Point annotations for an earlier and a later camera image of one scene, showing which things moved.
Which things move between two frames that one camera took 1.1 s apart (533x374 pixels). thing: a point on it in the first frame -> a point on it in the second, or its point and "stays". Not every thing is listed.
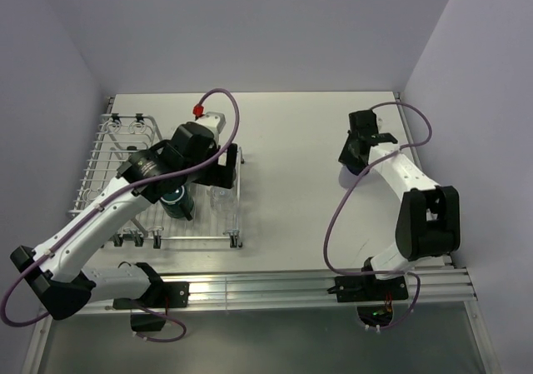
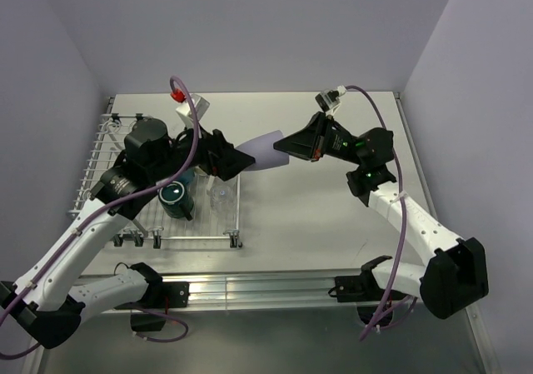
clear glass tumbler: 222,200 stays
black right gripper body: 347,156 -> 340,145
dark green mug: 180,203 stays
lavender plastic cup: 346,173 -> 266,157
